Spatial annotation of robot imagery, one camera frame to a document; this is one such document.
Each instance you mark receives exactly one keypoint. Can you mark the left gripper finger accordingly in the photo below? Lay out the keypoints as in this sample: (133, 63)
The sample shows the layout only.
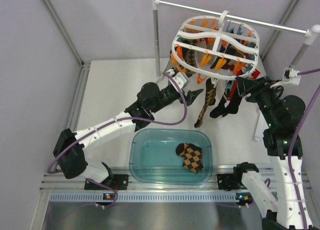
(189, 99)
(193, 94)

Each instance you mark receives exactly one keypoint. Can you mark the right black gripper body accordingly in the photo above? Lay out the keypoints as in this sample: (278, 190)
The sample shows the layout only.
(265, 95)

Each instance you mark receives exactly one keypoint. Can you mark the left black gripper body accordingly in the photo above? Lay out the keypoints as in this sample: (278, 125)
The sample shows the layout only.
(167, 97)

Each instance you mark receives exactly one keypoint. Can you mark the brown argyle sock front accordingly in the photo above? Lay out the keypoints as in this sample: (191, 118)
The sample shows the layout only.
(210, 96)

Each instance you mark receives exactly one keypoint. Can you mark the brown argyle sock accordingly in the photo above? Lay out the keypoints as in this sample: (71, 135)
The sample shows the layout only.
(192, 156)
(210, 96)

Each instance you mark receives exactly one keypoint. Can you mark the white oval clip hanger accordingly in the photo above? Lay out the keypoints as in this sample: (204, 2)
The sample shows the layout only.
(209, 65)

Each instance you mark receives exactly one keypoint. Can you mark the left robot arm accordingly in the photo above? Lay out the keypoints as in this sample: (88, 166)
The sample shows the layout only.
(72, 149)

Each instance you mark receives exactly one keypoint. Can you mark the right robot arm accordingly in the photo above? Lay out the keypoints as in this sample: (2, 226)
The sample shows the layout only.
(287, 210)

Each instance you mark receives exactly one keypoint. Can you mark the red sock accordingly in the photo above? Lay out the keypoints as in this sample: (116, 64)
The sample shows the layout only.
(253, 75)

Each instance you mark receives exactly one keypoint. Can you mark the black sock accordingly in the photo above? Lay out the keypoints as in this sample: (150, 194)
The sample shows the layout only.
(229, 103)

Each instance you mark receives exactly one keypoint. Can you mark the brown patterned hanging sock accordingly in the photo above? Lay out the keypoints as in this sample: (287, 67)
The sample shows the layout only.
(188, 54)

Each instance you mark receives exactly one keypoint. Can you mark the brown argyle sock back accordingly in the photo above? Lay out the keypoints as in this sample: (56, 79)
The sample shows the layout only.
(192, 156)

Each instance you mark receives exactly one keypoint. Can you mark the teal plastic basin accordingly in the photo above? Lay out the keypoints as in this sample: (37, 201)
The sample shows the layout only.
(153, 157)

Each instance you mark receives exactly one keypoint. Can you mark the white drying rack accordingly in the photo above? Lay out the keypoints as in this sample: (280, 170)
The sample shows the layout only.
(156, 40)

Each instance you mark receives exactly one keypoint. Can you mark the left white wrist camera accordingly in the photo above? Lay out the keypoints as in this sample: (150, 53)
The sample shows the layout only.
(178, 80)

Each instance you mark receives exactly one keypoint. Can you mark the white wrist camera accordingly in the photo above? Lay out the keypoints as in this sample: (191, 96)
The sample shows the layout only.
(178, 80)
(291, 76)

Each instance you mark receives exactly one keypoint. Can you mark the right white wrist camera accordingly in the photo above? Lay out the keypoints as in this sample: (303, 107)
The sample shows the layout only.
(291, 76)

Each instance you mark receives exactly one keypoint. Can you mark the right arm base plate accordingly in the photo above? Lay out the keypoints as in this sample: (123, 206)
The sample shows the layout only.
(228, 182)

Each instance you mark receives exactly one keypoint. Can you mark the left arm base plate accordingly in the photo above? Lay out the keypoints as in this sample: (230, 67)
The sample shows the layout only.
(119, 182)

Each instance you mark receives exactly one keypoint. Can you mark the perforated cable duct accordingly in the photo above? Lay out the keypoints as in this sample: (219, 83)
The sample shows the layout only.
(150, 197)

